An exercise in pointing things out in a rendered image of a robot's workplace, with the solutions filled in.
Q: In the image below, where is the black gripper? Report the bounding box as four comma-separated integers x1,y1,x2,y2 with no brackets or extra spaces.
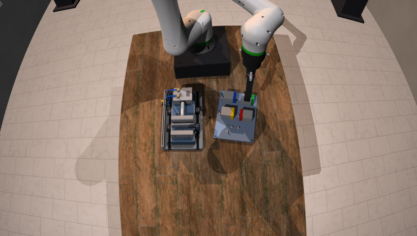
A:
242,59,261,102

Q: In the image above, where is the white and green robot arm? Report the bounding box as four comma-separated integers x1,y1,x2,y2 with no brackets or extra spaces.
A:
151,0,284,64

